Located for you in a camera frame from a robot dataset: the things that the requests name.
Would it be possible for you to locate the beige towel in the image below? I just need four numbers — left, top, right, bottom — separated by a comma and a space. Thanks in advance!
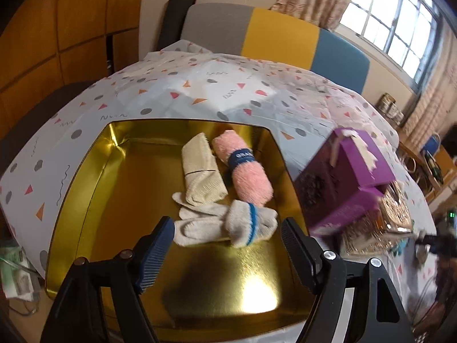
181, 132, 228, 206

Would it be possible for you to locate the wooden desk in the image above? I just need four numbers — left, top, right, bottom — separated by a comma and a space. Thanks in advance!
396, 143, 444, 204

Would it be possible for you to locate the pink towel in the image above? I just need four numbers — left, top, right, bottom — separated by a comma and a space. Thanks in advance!
211, 130, 273, 207

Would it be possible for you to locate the grey yellow blue sofa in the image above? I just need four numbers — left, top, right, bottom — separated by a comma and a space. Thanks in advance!
181, 3, 370, 94

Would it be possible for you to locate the blue plush toy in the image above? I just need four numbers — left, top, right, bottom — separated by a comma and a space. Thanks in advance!
390, 238, 410, 256

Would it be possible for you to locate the gold tissue box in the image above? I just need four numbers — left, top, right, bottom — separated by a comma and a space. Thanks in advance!
340, 181, 414, 258

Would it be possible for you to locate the gold metal tray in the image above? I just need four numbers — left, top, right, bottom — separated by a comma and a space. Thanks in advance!
46, 119, 314, 342

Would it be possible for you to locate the white knit work glove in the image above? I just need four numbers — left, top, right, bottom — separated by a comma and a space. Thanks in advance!
172, 192, 278, 248

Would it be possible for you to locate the purple cardboard box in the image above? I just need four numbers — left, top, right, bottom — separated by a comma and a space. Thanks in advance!
294, 128, 395, 237

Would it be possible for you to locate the patterned light blue tablecloth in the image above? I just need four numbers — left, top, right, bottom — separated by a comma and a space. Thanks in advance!
0, 39, 438, 308

